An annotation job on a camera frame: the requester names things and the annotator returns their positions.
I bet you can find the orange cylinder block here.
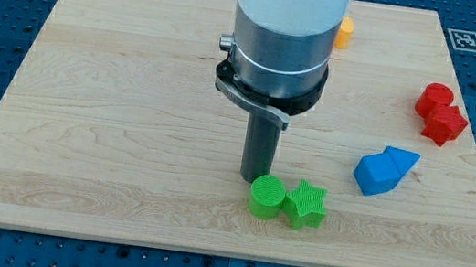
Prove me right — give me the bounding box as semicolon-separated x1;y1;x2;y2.
334;16;355;49

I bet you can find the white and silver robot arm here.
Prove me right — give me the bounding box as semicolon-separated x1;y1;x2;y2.
219;0;351;99

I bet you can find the blue triangular prism block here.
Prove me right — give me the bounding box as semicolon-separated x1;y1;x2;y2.
384;146;420;177

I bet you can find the blue cube block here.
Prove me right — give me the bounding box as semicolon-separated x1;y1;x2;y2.
354;153;402;196

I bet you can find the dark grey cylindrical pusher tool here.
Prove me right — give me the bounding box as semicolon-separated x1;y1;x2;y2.
240;114;280;183

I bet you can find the red star block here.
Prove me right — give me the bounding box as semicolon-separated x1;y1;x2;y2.
421;106;469;146

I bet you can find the green cylinder block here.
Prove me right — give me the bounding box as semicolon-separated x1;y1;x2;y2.
248;175;287;220

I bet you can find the red cylinder block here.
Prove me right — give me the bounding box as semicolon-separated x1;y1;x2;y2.
415;82;454;118

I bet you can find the white fiducial marker tag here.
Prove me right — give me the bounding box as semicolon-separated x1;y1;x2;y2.
448;28;476;53

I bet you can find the green star block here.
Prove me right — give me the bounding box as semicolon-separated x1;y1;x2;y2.
281;180;328;230

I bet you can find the light wooden board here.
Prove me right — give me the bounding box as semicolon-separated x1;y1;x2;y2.
0;0;476;267

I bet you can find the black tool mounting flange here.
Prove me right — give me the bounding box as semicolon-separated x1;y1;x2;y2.
215;59;329;131

